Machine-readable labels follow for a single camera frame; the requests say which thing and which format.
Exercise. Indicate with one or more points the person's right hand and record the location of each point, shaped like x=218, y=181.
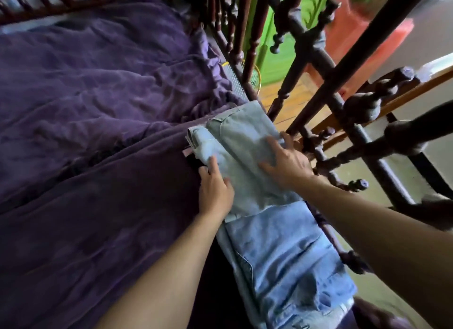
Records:
x=292, y=166

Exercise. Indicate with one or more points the person's left hand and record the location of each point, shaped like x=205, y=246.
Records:
x=216, y=196

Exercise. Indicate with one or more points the person's right thumb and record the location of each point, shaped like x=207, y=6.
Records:
x=269, y=169

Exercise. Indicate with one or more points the person's left thumb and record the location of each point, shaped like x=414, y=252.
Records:
x=214, y=166

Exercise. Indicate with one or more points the light blue jeans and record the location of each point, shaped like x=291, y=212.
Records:
x=237, y=151

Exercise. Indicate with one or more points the person's left forearm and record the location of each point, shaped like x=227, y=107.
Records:
x=170, y=279

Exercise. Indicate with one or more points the person's right forearm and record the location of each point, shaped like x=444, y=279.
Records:
x=382, y=247

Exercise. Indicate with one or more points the small pink cloth piece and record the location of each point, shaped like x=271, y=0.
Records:
x=187, y=151

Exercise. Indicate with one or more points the yellow racket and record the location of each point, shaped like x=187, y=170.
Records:
x=257, y=78

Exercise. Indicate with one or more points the green door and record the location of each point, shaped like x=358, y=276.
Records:
x=274, y=52

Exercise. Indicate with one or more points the purple bed sheet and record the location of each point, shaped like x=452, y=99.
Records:
x=88, y=127

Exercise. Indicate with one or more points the pink plastic container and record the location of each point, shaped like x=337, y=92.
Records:
x=354, y=31

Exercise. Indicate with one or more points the dark carved wooden bed frame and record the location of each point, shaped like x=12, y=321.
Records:
x=354, y=56

